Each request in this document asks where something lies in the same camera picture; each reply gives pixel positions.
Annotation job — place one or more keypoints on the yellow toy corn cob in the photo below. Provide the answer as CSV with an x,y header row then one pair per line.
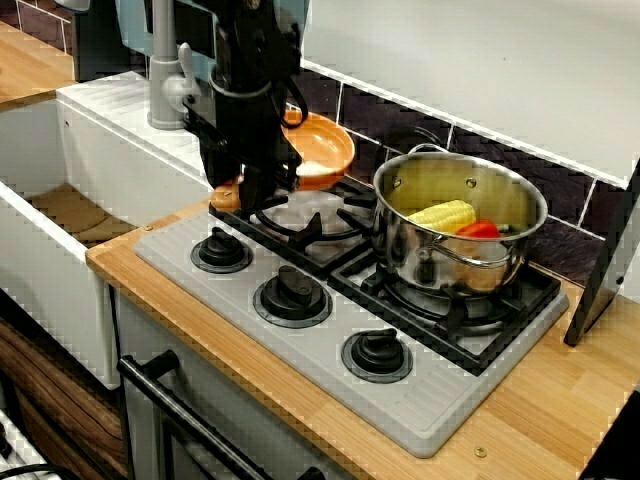
x,y
445,215

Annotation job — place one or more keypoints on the stainless steel pot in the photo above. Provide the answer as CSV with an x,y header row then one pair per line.
x,y
450,275

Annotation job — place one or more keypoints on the white sink basin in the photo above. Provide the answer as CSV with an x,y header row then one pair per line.
x,y
50,280

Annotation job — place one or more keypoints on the orange plastic pan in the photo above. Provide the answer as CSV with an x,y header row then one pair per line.
x,y
325,145

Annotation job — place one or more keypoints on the black stove knob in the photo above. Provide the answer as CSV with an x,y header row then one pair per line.
x,y
221,248
292,295
377,350

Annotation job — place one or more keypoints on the wooden countertop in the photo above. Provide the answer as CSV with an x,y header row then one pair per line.
x,y
525,425

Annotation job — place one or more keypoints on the white backsplash shelf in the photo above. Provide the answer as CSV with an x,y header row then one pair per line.
x,y
450,75

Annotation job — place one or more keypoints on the grey toy faucet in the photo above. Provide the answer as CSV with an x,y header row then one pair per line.
x,y
165,75

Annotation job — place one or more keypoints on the grey stove top panel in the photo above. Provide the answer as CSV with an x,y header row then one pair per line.
x,y
430,400

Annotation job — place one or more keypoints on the small wooden counter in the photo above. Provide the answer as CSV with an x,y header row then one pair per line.
x,y
25,65

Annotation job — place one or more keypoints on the white oven door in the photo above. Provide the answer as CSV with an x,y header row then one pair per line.
x,y
225,390

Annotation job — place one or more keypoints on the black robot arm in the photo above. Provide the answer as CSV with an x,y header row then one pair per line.
x,y
250,45

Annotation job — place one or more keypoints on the black hood side panel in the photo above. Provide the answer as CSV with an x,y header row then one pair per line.
x,y
600,280

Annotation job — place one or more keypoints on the black burner grate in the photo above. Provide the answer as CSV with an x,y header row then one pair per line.
x,y
530,295
320,230

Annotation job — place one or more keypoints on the teal box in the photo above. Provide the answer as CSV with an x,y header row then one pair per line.
x,y
135,30

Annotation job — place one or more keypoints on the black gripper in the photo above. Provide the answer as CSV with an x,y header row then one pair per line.
x,y
240,135

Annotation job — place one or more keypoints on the red toy pepper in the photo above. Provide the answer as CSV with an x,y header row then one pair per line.
x,y
480,229

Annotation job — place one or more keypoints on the brown wood grain table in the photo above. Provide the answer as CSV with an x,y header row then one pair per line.
x,y
60,400

